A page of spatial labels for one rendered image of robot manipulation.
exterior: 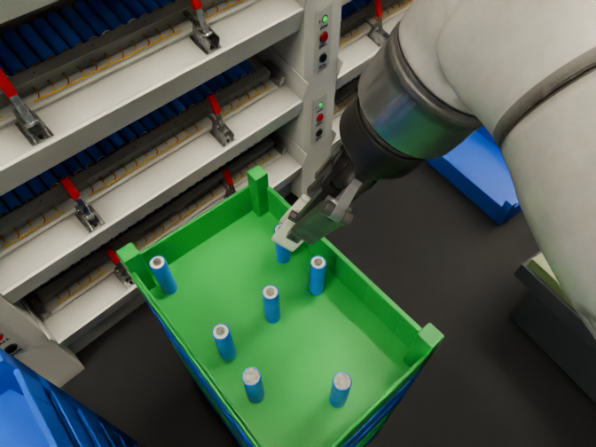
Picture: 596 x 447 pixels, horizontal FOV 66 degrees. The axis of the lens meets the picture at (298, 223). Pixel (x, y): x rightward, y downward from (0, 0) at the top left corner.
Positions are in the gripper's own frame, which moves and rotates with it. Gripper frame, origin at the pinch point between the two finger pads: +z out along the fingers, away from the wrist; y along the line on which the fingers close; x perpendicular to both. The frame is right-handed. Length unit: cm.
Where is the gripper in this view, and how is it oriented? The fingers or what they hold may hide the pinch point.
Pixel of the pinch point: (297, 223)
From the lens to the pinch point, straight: 51.9
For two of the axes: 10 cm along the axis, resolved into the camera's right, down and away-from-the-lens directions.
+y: 3.3, -7.7, 5.5
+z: -4.0, 4.1, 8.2
